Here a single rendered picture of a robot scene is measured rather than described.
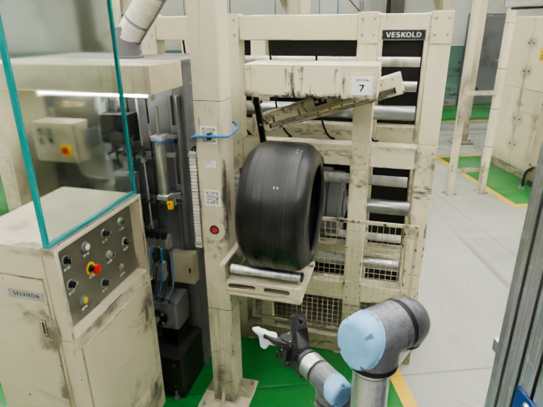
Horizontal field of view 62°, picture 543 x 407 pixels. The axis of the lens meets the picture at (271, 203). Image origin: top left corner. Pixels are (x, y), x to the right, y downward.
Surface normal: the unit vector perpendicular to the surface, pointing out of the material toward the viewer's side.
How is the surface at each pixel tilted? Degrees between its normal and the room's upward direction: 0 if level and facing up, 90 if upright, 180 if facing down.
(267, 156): 24
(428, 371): 0
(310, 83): 90
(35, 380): 90
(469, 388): 0
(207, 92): 90
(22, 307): 90
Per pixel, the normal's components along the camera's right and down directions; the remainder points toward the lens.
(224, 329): -0.26, 0.36
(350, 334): -0.84, 0.08
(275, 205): -0.25, -0.03
